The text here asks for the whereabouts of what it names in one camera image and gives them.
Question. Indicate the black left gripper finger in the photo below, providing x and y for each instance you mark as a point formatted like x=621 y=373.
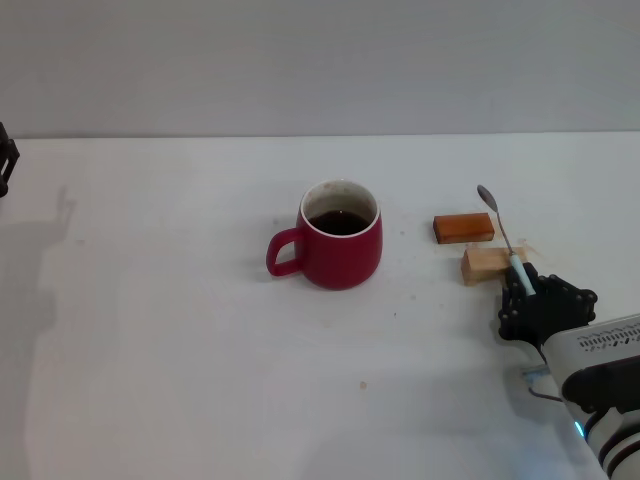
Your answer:
x=6 y=160

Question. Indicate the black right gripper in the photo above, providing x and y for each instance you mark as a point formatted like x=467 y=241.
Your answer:
x=545 y=320

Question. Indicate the red ceramic mug with coffee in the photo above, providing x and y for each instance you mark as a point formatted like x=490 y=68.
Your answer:
x=345 y=255

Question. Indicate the light wooden arch block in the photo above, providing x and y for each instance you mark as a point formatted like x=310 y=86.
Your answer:
x=482 y=265

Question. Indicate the orange-brown wooden block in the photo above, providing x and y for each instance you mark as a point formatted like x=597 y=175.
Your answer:
x=462 y=227

